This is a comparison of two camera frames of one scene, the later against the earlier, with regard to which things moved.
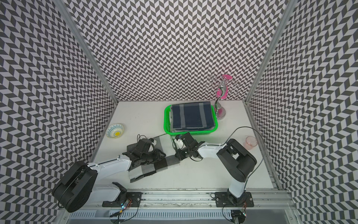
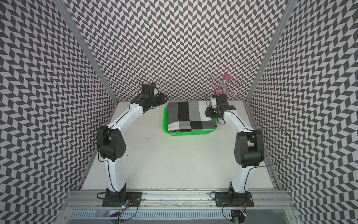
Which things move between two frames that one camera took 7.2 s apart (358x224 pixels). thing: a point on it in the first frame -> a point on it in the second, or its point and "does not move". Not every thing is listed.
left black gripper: (158, 157) -> (163, 100)
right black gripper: (179, 154) -> (209, 112)
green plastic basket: (168, 124) does not move
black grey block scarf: (170, 160) -> (188, 116)
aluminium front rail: (200, 200) does not move
